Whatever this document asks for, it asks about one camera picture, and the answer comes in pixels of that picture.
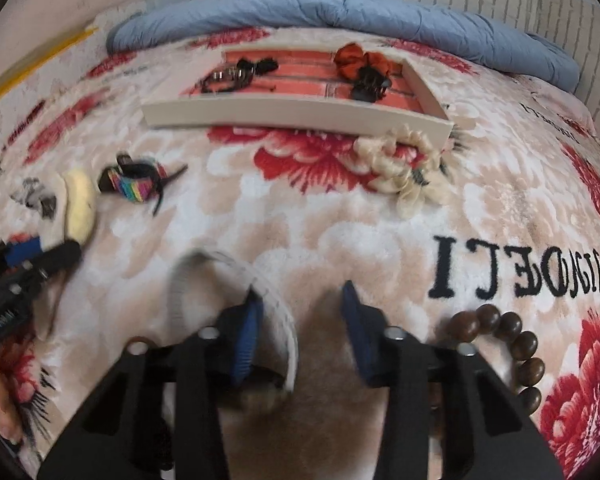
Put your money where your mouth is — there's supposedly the rust orange scrunchie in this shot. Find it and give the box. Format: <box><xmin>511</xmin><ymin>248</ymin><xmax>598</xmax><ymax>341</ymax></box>
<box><xmin>334</xmin><ymin>42</ymin><xmax>392</xmax><ymax>81</ymax></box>

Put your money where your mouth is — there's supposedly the left hand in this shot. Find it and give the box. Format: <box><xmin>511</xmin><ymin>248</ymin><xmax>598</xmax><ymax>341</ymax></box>
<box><xmin>0</xmin><ymin>371</ymin><xmax>23</xmax><ymax>445</ymax></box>

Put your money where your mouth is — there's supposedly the floral fleece bed blanket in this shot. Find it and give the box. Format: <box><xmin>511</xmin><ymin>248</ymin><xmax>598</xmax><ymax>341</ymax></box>
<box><xmin>0</xmin><ymin>26</ymin><xmax>600</xmax><ymax>479</ymax></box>

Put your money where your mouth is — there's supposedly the black claw hair clip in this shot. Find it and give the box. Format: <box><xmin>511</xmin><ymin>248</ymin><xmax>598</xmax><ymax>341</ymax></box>
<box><xmin>350</xmin><ymin>66</ymin><xmax>392</xmax><ymax>103</ymax></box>

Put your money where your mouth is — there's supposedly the cream hair clip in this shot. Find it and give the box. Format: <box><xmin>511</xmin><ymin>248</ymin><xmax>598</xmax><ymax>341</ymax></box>
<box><xmin>9</xmin><ymin>169</ymin><xmax>97</xmax><ymax>250</ymax></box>

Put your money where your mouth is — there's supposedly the brown wooden bead bracelet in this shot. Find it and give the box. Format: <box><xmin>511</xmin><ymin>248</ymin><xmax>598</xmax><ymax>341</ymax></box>
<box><xmin>447</xmin><ymin>302</ymin><xmax>548</xmax><ymax>416</ymax></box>

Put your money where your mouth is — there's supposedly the cream satin scrunchie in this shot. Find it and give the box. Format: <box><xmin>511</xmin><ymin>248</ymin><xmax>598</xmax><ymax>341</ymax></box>
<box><xmin>353</xmin><ymin>125</ymin><xmax>454</xmax><ymax>220</ymax></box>

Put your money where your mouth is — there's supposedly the watch with white band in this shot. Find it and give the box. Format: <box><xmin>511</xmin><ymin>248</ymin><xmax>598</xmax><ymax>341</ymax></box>
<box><xmin>166</xmin><ymin>248</ymin><xmax>299</xmax><ymax>413</ymax></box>

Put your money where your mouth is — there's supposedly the white tray with brick lining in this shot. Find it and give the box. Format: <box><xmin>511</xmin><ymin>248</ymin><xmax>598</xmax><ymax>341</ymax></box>
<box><xmin>142</xmin><ymin>44</ymin><xmax>453</xmax><ymax>148</ymax></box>

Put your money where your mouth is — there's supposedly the rolled blue quilt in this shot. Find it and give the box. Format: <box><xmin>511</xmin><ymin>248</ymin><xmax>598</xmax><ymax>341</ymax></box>
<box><xmin>106</xmin><ymin>0</ymin><xmax>580</xmax><ymax>92</ymax></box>

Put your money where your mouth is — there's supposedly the black beaded hair tie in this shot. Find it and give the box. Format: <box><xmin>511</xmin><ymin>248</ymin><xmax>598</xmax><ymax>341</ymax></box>
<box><xmin>235</xmin><ymin>56</ymin><xmax>281</xmax><ymax>79</ymax></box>

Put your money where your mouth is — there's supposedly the black cord bracelet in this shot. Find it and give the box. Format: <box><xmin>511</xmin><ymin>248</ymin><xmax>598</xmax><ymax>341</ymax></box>
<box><xmin>199</xmin><ymin>65</ymin><xmax>254</xmax><ymax>96</ymax></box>

